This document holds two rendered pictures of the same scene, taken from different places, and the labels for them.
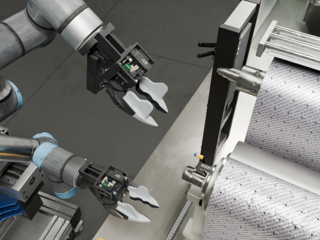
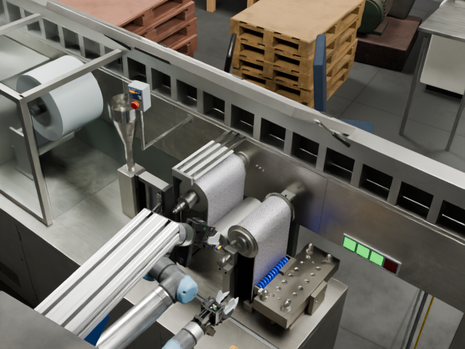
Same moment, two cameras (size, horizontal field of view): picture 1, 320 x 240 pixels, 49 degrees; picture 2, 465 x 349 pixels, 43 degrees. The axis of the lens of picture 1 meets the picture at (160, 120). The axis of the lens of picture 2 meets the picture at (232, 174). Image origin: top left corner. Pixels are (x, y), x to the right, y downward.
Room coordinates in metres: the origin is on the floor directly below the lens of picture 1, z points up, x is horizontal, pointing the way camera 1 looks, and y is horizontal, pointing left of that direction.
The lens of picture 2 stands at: (0.23, 1.46, 2.87)
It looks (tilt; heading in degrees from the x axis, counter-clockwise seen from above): 39 degrees down; 278
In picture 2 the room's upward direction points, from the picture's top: 2 degrees clockwise
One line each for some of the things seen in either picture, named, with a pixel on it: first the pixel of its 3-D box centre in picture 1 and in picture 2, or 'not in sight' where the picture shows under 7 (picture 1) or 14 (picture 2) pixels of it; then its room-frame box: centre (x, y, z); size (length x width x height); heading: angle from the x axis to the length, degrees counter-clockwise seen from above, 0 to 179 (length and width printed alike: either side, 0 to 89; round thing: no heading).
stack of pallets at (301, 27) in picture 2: not in sight; (296, 51); (0.36, -3.39, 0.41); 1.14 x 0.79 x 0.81; 68
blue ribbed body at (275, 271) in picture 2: not in sight; (273, 273); (0.27, -0.19, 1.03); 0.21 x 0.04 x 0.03; 61
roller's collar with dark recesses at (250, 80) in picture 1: (252, 81); (188, 200); (0.63, -0.22, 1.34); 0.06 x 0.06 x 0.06; 61
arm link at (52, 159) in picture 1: (55, 161); (178, 347); (0.55, 0.29, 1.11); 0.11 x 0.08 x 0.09; 61
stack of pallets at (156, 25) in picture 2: not in sight; (115, 46); (1.92, -3.03, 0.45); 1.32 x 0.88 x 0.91; 67
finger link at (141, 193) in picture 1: (143, 193); (220, 296); (0.45, 0.04, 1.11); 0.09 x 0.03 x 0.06; 70
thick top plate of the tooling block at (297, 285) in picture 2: not in sight; (297, 283); (0.16, -0.18, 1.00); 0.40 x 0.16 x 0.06; 61
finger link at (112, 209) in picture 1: (117, 206); (223, 314); (0.43, 0.11, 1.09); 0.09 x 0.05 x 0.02; 52
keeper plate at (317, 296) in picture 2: not in sight; (317, 298); (0.07, -0.14, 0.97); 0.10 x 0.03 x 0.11; 61
